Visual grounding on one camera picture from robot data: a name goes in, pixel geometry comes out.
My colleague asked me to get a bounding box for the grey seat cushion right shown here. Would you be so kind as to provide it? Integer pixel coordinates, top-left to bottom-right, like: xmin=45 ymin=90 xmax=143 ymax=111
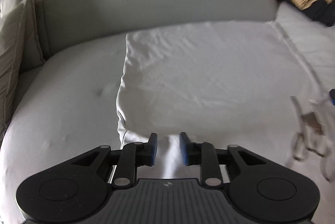
xmin=274 ymin=3 xmax=334 ymax=96

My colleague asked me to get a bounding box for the olive pillow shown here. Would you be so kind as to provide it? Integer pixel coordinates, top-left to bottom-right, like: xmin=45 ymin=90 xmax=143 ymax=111
xmin=1 ymin=0 xmax=28 ymax=138
xmin=0 ymin=0 xmax=45 ymax=75

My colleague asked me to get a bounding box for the grey round sofa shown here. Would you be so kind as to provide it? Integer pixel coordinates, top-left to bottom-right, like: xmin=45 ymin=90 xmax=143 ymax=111
xmin=1 ymin=0 xmax=334 ymax=223

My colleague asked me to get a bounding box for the white printed t-shirt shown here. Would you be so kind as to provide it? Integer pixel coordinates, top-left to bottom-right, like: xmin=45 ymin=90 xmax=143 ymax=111
xmin=116 ymin=21 xmax=334 ymax=180

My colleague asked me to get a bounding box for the olive front pillow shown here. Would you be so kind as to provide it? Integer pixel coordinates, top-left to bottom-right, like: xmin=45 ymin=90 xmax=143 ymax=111
xmin=1 ymin=0 xmax=28 ymax=138

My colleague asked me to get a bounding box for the black folded garment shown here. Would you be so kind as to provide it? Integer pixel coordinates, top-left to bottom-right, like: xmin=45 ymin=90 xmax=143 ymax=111
xmin=302 ymin=0 xmax=335 ymax=27

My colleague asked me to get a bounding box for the olive back pillow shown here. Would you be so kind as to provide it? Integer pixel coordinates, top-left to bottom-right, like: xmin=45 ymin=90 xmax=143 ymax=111
xmin=0 ymin=0 xmax=45 ymax=75

